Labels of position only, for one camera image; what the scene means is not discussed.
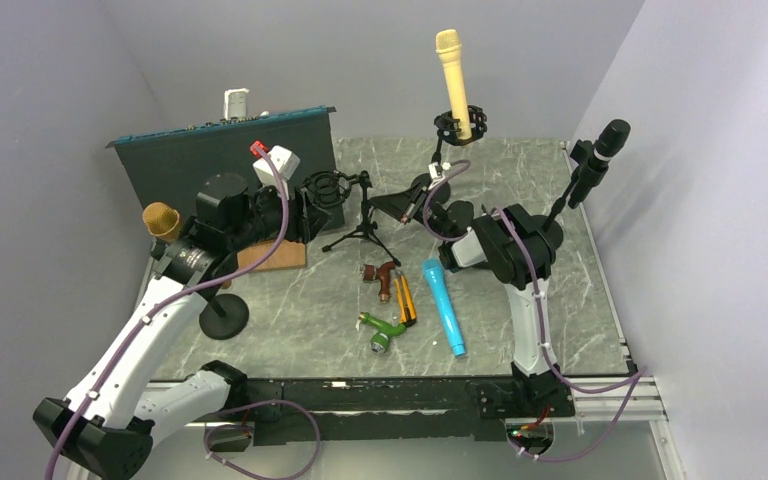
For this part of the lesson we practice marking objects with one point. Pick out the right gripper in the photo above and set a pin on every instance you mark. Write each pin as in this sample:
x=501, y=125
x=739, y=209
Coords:
x=400, y=206

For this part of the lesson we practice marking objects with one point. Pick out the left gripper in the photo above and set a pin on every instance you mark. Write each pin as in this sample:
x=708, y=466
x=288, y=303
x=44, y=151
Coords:
x=305, y=219

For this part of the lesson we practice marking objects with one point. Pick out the blue microphone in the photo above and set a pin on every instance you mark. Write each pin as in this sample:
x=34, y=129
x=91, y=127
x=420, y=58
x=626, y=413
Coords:
x=433, y=273

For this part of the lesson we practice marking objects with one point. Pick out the black round base stand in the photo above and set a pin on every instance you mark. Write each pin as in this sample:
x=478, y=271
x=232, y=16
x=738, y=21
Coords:
x=225, y=316

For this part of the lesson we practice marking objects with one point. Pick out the gold brown microphone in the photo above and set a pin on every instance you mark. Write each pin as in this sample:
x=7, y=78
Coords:
x=188, y=251

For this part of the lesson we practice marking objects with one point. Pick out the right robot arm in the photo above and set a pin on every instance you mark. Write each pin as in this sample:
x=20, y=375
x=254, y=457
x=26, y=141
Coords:
x=519, y=248

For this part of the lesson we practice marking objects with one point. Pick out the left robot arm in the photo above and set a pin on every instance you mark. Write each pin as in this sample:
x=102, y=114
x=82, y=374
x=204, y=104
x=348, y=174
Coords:
x=106, y=424

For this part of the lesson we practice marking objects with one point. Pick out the cream microphone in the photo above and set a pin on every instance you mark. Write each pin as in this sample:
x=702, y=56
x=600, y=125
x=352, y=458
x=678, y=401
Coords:
x=449, y=50

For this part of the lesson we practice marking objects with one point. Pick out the black clip mic stand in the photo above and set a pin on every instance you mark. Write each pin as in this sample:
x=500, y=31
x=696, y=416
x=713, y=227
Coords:
x=549, y=225

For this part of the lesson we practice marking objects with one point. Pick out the black microphone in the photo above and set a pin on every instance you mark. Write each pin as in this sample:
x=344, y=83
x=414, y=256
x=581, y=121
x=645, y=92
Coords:
x=592, y=159

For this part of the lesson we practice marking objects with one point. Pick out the wooden board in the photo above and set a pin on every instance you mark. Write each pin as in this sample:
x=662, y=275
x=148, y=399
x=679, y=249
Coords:
x=289, y=255

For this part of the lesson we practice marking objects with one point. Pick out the dark teal rack unit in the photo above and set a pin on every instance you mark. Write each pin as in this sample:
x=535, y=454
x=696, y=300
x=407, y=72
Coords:
x=171, y=166

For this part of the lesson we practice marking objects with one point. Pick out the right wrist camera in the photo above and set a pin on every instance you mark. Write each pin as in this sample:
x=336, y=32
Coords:
x=437, y=171

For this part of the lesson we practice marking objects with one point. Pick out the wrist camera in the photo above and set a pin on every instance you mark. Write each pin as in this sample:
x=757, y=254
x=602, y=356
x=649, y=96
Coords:
x=274, y=166
x=437, y=171

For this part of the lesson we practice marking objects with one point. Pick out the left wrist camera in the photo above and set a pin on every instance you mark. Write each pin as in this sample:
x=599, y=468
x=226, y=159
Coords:
x=274, y=166

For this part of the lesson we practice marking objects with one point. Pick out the brown wooden handle tool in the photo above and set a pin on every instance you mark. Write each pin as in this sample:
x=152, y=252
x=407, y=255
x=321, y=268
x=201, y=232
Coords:
x=382, y=275

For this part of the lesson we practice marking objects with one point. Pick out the black shock mount stand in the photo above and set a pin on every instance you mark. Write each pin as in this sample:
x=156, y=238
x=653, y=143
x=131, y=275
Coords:
x=447, y=133

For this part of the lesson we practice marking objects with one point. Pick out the green handle tool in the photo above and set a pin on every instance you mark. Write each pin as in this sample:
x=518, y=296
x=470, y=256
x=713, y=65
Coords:
x=385, y=331

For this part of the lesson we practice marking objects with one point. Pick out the white bracket behind rack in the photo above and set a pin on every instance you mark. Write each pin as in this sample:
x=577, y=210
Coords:
x=235, y=103

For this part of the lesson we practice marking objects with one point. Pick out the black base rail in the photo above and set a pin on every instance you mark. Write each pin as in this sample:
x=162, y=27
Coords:
x=284, y=410

